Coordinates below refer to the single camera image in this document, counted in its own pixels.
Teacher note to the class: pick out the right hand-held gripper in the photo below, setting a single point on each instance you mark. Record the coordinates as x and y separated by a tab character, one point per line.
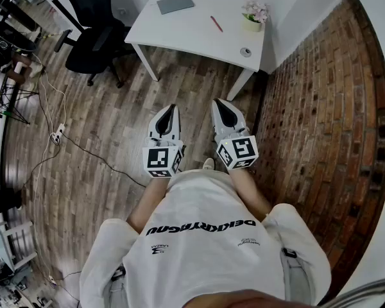
240	149

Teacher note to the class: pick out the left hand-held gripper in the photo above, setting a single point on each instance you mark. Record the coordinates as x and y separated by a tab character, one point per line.
157	159

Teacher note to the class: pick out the red pen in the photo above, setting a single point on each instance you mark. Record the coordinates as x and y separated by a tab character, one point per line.
217	23

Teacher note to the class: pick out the grey notebook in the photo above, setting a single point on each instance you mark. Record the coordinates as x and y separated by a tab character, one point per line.
174	4

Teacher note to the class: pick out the person's left forearm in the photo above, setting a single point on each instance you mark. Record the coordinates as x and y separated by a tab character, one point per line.
147	204

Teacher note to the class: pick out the person's right forearm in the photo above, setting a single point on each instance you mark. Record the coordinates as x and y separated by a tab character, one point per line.
248	191

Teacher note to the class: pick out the white desk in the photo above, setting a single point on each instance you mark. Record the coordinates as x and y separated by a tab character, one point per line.
192	30

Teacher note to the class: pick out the black office chair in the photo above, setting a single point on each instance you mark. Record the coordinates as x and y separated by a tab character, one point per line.
93	47

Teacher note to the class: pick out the person's beige shoe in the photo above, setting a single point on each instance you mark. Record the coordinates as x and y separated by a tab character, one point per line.
208	163

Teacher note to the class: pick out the white power strip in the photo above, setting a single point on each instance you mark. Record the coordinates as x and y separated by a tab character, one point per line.
58	133

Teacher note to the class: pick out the pink flowers in white pot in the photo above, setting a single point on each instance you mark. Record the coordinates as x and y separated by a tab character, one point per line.
255	16

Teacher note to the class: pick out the person's white printed shirt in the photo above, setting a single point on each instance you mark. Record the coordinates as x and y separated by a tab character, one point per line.
195	252

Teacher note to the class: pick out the black tripod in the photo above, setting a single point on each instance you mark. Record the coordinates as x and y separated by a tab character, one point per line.
17	107

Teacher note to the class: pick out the person's chin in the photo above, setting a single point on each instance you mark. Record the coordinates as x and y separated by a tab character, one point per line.
240	300

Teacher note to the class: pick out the white wall socket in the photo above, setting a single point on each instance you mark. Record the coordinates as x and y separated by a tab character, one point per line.
122	11

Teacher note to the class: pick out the grey head mount bar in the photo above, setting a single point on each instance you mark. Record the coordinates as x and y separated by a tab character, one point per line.
365	292

